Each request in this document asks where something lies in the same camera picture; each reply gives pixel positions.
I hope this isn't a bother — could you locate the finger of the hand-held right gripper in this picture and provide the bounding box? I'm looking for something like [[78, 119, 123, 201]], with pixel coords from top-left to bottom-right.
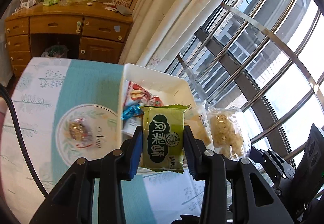
[[249, 145, 295, 180]]

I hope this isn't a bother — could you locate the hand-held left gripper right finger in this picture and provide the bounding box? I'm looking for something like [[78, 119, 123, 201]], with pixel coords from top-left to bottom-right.
[[183, 125, 295, 224]]

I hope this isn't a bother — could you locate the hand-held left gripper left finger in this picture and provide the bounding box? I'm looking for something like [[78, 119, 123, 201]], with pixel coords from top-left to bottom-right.
[[29, 125, 144, 224]]

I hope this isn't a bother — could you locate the green cake packet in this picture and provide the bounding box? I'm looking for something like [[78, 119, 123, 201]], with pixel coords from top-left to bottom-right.
[[139, 104, 191, 173]]

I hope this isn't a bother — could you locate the zip bag of yellow wafers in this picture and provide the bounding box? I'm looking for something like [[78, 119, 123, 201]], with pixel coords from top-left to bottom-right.
[[186, 104, 215, 150]]

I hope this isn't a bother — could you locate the blue candy wrapper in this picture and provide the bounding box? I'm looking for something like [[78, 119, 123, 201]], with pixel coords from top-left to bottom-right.
[[121, 104, 143, 120]]

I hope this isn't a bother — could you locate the clear bag of puffed snack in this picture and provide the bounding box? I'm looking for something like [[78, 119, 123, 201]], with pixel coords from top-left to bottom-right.
[[206, 106, 252, 161]]

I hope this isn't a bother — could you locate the red and blue cookie box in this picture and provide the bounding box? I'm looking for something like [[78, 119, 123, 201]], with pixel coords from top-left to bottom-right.
[[124, 82, 164, 108]]

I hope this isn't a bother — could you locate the white plastic bin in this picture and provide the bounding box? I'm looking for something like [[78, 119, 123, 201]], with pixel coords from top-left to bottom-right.
[[116, 63, 198, 150]]

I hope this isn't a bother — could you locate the round leaf-print plate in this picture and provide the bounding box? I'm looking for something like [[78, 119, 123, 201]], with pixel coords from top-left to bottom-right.
[[55, 104, 119, 166]]

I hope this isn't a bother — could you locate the brown nut candy clear wrapper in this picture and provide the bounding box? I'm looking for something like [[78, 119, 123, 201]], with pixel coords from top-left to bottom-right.
[[68, 117, 95, 150]]

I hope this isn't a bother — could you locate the window with metal grille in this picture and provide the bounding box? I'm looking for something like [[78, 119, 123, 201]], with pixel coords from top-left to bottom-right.
[[164, 0, 324, 171]]

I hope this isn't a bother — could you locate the plastic bag under desk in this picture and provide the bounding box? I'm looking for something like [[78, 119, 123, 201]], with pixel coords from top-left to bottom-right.
[[40, 44, 69, 59]]

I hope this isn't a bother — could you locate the grey cloth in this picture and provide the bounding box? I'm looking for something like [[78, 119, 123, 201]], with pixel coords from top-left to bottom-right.
[[115, 4, 133, 16]]

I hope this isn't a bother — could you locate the cream curtain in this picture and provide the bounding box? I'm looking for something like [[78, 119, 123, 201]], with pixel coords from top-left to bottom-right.
[[119, 0, 256, 73]]

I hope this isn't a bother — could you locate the wooden desk with drawers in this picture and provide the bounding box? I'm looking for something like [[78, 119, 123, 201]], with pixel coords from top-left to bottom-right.
[[5, 2, 134, 78]]

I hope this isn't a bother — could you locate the black cable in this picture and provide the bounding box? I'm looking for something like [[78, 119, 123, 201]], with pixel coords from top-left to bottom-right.
[[0, 85, 50, 195]]

